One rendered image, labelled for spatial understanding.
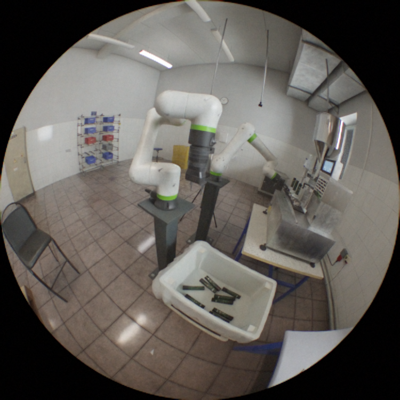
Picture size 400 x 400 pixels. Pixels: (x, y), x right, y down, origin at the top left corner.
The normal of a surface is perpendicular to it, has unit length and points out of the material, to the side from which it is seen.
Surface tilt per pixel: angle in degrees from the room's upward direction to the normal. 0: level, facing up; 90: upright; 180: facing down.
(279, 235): 90
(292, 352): 0
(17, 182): 90
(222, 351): 0
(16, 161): 90
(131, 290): 0
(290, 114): 90
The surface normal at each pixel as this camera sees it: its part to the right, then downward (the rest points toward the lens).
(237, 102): -0.44, 0.37
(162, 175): 0.07, 0.46
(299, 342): 0.16, -0.86
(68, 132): 0.88, 0.34
